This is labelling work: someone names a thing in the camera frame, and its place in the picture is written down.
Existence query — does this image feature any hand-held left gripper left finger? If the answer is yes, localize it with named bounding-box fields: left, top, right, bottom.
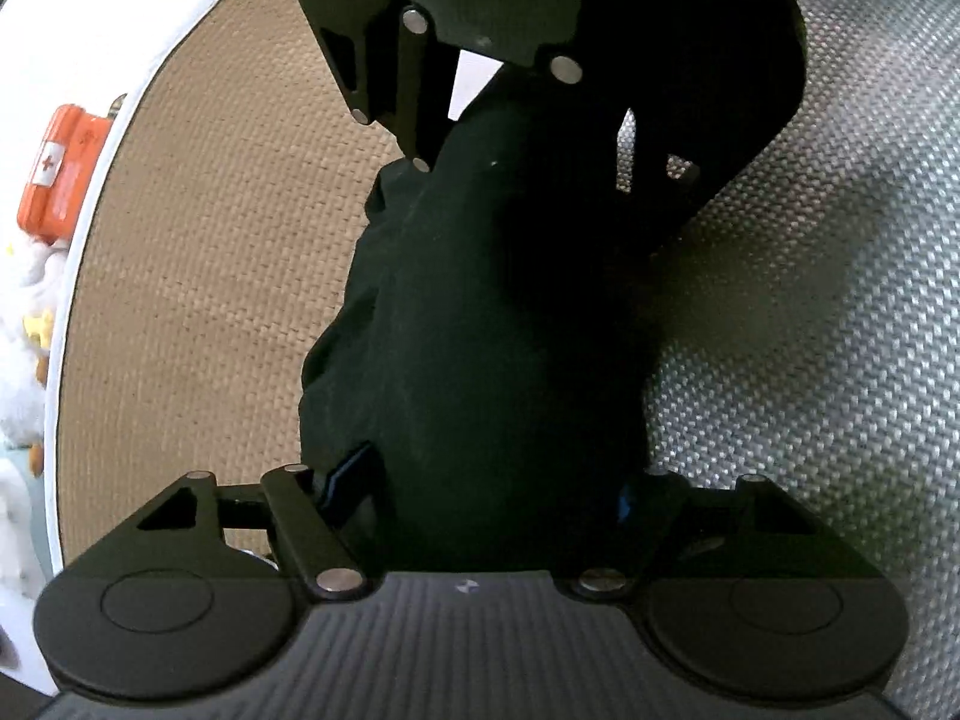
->
left=135, top=441, right=380, bottom=605

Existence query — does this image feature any white plush duck toy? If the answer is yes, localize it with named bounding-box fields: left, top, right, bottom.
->
left=0, top=236, right=70, bottom=473

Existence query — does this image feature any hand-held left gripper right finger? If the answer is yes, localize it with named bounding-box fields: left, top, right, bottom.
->
left=577, top=465, right=815, bottom=601

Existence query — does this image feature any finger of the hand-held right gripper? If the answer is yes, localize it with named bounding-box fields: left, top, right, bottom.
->
left=319, top=6, right=460, bottom=175
left=613, top=106, right=751, bottom=260

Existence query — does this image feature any black printed t-shirt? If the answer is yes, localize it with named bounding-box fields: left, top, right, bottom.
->
left=298, top=64, right=665, bottom=578

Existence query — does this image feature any orange first aid box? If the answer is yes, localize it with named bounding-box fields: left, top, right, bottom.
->
left=19, top=103, right=115, bottom=242

